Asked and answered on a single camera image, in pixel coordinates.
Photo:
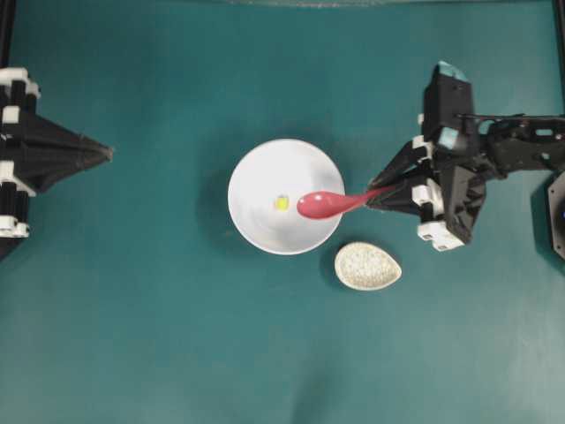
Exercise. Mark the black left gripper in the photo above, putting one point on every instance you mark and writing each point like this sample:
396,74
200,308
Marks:
24,174

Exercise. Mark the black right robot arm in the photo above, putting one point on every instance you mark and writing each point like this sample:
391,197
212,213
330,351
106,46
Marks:
505,144

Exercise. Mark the red spoon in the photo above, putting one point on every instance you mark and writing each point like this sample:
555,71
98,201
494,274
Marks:
323,204

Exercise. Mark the speckled egg-shaped dish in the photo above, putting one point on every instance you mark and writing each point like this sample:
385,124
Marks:
365,267

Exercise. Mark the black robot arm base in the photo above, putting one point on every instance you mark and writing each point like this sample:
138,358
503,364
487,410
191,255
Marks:
555,203

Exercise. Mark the white round bowl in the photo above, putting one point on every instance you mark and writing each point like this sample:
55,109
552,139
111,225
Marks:
264,190

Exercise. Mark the yellow hexagonal prism block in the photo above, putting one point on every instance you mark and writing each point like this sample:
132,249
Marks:
282,203

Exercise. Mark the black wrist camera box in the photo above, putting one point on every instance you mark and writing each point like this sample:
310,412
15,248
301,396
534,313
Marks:
447,102

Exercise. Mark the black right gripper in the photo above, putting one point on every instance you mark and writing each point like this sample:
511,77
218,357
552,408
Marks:
445,190

